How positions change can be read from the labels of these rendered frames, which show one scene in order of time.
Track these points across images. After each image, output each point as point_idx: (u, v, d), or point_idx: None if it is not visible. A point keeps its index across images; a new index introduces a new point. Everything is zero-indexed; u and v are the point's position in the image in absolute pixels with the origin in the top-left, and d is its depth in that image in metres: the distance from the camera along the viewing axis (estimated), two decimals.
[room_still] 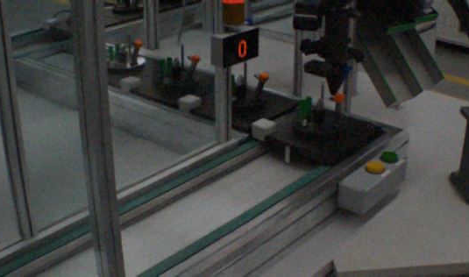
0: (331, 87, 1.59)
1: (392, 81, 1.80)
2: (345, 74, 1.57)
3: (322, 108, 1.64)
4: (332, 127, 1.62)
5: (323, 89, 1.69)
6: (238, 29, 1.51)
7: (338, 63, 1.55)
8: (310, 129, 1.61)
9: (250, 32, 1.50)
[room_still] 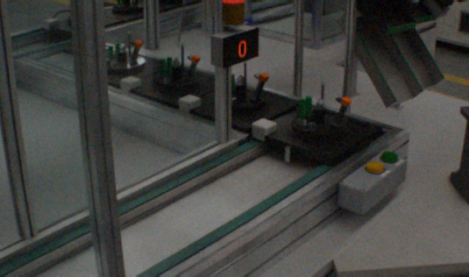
0: None
1: (392, 81, 1.80)
2: (456, 0, 1.76)
3: (322, 108, 1.64)
4: (332, 127, 1.62)
5: (323, 89, 1.69)
6: (238, 29, 1.51)
7: None
8: (310, 129, 1.61)
9: (250, 32, 1.50)
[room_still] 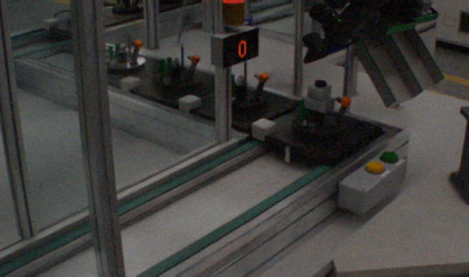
0: (308, 58, 1.56)
1: (392, 81, 1.80)
2: (341, 50, 1.60)
3: None
4: (332, 127, 1.62)
5: None
6: (238, 29, 1.51)
7: (328, 47, 1.52)
8: (310, 129, 1.61)
9: (250, 32, 1.50)
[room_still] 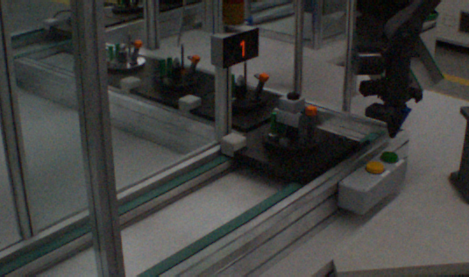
0: (391, 130, 1.50)
1: None
2: (406, 117, 1.48)
3: None
4: (306, 142, 1.55)
5: None
6: (238, 29, 1.51)
7: (399, 105, 1.46)
8: (281, 145, 1.53)
9: (250, 32, 1.50)
